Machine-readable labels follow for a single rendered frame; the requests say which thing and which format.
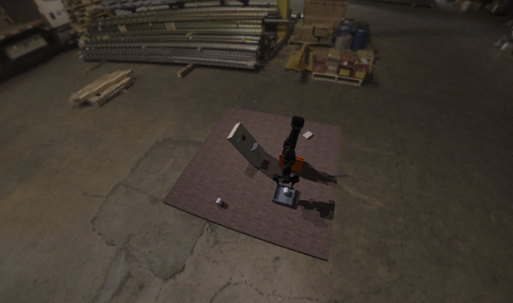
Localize beige service panel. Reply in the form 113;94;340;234
227;122;266;167

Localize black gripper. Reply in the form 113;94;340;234
273;173;299;189

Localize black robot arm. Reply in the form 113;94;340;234
282;115;304;184

